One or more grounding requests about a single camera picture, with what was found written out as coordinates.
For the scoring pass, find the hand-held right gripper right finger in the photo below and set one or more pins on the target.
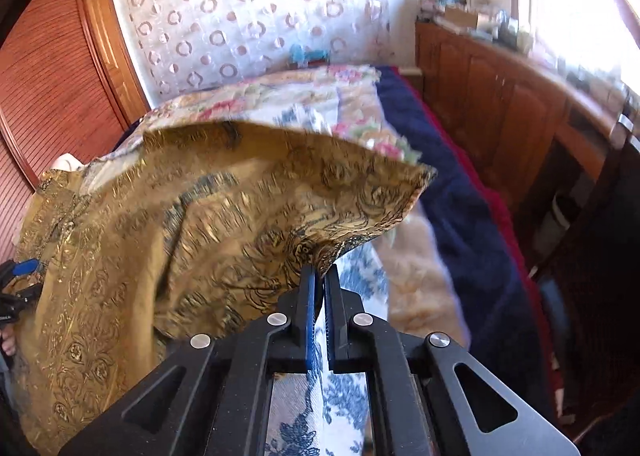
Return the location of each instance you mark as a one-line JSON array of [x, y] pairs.
[[331, 321]]

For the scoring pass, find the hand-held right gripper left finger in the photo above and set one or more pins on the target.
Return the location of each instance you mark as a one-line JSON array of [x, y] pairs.
[[310, 306]]

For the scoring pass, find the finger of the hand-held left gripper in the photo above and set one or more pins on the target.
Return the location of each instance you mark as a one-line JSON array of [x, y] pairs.
[[26, 266]]

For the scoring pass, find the gold patterned cloth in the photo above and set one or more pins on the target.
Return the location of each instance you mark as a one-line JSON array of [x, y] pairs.
[[200, 236]]

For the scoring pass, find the person's left hand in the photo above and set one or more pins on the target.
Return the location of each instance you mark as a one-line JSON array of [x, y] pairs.
[[8, 347]]

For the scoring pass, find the blue floral bed sheet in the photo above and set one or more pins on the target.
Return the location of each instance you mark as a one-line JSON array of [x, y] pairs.
[[360, 276]]

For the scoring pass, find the white pillow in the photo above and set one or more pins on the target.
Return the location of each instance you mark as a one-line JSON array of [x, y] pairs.
[[67, 162]]

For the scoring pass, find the navy blue blanket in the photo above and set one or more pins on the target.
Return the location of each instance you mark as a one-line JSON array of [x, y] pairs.
[[465, 216]]

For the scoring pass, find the wooden slatted wardrobe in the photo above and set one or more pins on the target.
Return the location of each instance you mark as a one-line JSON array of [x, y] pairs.
[[50, 86]]

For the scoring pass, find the pink floral quilt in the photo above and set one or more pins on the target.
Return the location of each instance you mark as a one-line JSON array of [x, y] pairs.
[[350, 86]]

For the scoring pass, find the teal plastic item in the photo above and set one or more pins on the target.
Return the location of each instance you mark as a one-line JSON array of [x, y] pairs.
[[300, 55]]

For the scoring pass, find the dark wooden chair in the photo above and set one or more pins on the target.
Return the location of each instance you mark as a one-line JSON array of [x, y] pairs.
[[600, 261]]

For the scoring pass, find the wooden sideboard cabinet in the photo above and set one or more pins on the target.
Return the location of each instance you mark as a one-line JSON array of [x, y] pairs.
[[490, 86]]

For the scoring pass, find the circle patterned sheer curtain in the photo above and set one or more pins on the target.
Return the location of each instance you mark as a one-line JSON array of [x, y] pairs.
[[225, 11]]

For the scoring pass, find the clutter of small boxes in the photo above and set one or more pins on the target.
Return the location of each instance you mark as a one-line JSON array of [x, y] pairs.
[[465, 16]]

